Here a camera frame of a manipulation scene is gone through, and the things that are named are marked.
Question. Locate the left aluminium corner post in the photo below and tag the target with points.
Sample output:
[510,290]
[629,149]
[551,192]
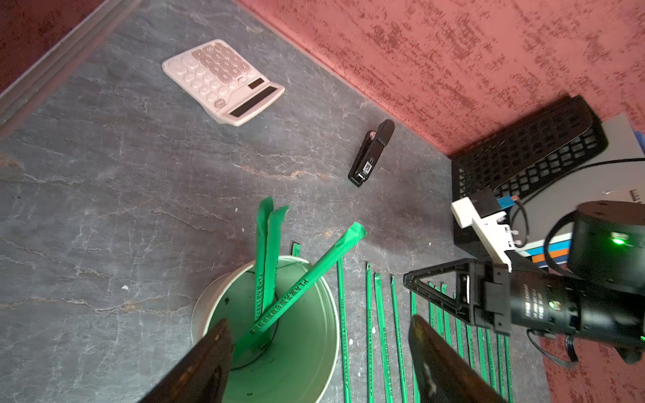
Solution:
[42,42]

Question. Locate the blue spine folder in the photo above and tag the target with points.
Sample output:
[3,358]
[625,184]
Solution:
[557,243]

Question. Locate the pale green storage cup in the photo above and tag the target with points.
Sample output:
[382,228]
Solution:
[297,364]

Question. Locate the orange spine folder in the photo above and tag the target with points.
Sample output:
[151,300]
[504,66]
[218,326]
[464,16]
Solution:
[560,257]

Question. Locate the green straw twelfth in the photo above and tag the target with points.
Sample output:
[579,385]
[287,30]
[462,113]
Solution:
[344,334]

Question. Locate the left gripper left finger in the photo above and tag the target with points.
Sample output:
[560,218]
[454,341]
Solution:
[202,375]

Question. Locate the green straw fourteenth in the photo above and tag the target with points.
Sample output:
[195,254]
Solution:
[383,338]

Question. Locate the green straw thirteenth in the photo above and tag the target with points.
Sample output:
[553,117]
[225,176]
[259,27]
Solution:
[369,336]

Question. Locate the black mesh file organizer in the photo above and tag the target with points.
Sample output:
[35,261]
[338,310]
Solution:
[532,153]

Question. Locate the black stapler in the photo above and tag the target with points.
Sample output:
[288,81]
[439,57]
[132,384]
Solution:
[375,141]

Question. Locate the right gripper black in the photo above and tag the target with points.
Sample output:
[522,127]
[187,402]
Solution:
[488,295]

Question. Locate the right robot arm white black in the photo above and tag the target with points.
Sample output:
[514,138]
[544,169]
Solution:
[607,249]

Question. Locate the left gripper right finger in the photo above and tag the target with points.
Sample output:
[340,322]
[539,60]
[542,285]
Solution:
[443,375]

